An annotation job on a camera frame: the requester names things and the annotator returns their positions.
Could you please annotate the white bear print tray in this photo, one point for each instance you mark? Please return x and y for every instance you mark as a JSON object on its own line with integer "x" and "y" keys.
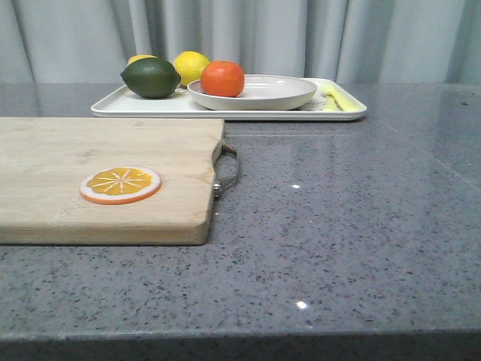
{"x": 124, "y": 103}

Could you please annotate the green lime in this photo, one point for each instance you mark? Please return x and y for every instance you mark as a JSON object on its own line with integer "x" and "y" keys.
{"x": 151, "y": 78}

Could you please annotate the grey curtain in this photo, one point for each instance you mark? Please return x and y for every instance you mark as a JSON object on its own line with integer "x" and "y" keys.
{"x": 346, "y": 41}

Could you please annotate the yellow plastic spoon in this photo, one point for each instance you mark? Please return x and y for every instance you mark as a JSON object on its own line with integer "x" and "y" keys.
{"x": 344, "y": 100}

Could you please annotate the beige round plate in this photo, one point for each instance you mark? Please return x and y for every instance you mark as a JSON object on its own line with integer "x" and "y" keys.
{"x": 261, "y": 93}

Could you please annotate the wooden cutting board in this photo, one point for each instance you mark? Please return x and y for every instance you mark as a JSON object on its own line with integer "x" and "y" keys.
{"x": 44, "y": 161}

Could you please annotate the yellow lemon right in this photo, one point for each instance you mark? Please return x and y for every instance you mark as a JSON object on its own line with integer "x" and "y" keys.
{"x": 190, "y": 65}

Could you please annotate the yellow lemon left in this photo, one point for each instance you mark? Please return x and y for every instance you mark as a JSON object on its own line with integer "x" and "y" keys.
{"x": 135, "y": 58}

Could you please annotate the yellow plastic fork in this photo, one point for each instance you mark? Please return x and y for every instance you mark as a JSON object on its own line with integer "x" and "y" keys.
{"x": 331, "y": 103}

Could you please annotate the yellow lemon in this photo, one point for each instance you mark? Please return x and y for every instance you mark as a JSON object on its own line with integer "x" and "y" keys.
{"x": 135, "y": 58}
{"x": 190, "y": 65}

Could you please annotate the orange mandarin fruit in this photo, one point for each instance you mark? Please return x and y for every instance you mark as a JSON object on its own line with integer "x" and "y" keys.
{"x": 223, "y": 78}

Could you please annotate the orange slice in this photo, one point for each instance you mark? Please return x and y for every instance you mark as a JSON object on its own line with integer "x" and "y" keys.
{"x": 120, "y": 185}

